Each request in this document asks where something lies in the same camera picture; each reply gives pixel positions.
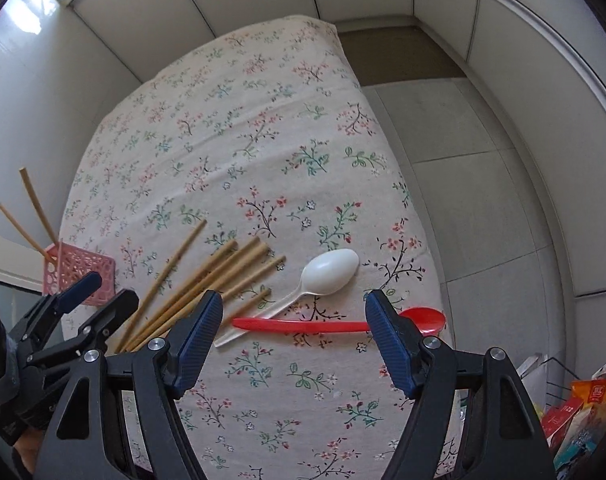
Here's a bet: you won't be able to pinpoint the red plastic spoon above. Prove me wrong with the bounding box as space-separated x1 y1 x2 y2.
232 307 446 336

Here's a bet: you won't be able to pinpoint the pink perforated utensil holder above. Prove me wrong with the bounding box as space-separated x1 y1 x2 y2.
41 242 116 307

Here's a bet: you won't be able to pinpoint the white plastic spoon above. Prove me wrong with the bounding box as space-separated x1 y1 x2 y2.
214 248 359 349

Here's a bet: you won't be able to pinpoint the person's left hand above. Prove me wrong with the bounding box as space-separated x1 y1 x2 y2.
13 428 45 474

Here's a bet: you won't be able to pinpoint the white lower cabinets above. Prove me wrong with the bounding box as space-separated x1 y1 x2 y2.
63 0 606 372

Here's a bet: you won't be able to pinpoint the orange snack bag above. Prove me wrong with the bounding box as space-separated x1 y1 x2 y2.
542 378 606 479

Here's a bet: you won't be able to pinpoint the floral tablecloth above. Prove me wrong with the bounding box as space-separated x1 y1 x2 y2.
60 15 442 479

